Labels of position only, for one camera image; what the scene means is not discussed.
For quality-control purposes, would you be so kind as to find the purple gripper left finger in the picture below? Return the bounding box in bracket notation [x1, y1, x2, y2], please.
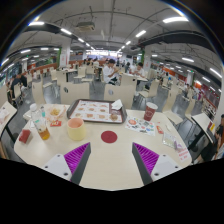
[42, 142, 92, 186]

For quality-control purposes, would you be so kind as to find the brown food tray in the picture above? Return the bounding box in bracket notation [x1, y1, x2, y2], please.
[67, 99, 127, 124]

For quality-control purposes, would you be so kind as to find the person in dark clothes left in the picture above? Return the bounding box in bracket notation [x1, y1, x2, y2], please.
[10, 74, 27, 98]

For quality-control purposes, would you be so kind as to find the clear plastic tea bottle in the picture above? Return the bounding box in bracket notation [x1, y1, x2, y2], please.
[30, 103, 50, 140]

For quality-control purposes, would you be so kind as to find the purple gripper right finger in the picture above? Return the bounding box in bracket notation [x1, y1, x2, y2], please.
[131, 142, 183, 186]

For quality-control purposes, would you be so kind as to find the beige chair back right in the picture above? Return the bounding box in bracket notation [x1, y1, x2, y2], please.
[104, 84, 135, 109]

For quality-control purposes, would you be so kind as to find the colourful paper leaflet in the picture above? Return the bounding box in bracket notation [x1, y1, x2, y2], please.
[125, 117, 155, 136]

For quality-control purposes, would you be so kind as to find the clear plastic bag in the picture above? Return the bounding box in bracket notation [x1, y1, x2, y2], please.
[162, 132, 177, 148]

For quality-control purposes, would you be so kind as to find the red round table sticker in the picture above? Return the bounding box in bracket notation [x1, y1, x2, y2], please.
[101, 131, 117, 143]

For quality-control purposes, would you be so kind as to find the person in white shirt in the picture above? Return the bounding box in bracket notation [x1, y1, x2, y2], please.
[103, 59, 118, 85]

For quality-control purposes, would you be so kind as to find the yellow paper cup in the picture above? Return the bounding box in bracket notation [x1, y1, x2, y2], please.
[67, 118, 86, 141]

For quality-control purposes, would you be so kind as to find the food wrapper with leftovers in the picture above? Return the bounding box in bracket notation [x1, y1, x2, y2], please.
[44, 104, 66, 121]

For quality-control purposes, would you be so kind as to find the small red packet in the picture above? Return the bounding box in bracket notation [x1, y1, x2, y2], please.
[19, 129, 31, 143]

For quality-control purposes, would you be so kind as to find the beige chair back left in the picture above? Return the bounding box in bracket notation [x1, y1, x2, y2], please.
[60, 82, 90, 105]

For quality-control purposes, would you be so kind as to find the red sauce sachet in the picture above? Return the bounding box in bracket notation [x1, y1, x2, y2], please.
[50, 120, 62, 127]

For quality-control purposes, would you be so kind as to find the crumpled white napkin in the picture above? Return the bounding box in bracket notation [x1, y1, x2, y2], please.
[112, 99, 123, 110]

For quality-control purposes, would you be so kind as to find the red paper cup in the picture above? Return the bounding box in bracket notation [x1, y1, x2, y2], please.
[144, 102, 158, 121]

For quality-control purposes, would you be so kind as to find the beige chair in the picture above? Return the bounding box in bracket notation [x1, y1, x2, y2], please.
[60, 82, 90, 105]
[104, 84, 135, 109]

